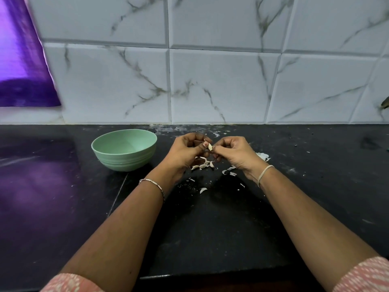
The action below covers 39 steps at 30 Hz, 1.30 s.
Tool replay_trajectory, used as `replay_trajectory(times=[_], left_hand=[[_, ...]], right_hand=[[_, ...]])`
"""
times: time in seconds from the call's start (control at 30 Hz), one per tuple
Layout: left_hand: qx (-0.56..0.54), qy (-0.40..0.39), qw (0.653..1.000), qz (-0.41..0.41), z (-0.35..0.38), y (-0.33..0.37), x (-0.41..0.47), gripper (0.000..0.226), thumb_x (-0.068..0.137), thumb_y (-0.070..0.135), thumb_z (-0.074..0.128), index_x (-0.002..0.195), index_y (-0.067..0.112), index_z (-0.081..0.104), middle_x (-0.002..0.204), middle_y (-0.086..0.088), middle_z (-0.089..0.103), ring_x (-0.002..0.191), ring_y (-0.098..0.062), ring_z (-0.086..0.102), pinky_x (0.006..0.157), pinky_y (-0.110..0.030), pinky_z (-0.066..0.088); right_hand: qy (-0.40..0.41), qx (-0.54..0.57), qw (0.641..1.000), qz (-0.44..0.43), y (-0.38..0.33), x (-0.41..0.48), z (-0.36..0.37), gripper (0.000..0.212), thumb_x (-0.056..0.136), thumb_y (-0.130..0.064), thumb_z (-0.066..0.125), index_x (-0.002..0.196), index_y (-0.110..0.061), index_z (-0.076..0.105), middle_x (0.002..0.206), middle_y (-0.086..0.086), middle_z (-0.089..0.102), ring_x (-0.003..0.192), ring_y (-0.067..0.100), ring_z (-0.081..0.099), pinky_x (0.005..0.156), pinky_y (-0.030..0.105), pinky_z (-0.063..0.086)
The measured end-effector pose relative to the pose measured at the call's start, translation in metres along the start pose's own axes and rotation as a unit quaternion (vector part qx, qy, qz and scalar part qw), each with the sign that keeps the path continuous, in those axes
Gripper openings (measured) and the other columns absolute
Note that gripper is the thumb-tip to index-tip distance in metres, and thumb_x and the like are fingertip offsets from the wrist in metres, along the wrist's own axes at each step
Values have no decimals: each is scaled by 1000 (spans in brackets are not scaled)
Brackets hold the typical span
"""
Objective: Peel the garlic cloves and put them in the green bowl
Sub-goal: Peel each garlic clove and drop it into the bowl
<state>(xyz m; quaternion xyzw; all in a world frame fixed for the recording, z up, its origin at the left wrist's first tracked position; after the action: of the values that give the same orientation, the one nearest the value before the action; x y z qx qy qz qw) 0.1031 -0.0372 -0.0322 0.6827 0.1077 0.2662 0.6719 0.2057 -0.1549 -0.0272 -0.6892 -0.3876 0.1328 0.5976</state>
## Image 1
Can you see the person's left forearm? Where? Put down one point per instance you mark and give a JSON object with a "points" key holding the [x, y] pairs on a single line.
{"points": [[115, 237]]}

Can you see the pink patterned left sleeve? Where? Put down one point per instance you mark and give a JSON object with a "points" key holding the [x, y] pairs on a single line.
{"points": [[70, 283]]}

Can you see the white garlic bulb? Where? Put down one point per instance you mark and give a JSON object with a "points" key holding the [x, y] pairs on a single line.
{"points": [[210, 146]]}

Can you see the mint green bowl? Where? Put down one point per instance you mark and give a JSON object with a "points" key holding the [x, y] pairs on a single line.
{"points": [[124, 149]]}

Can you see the pink patterned right sleeve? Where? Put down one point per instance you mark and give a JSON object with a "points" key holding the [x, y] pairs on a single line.
{"points": [[361, 276]]}

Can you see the person's right forearm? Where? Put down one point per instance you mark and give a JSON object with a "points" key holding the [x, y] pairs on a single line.
{"points": [[319, 231]]}

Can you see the purple cloth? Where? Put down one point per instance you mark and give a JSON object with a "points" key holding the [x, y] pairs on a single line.
{"points": [[24, 54]]}

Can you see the garlic clove cluster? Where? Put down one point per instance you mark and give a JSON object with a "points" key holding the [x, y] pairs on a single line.
{"points": [[206, 164]]}

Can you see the person's left hand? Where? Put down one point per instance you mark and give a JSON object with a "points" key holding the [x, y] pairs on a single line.
{"points": [[183, 152]]}

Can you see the small fallen garlic piece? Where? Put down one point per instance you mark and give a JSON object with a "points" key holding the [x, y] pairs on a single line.
{"points": [[203, 190]]}

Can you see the person's right hand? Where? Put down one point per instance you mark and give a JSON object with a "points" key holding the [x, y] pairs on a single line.
{"points": [[238, 153]]}

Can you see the pink patterned sleeve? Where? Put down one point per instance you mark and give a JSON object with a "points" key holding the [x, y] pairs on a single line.
{"points": [[70, 283], [361, 276]]}

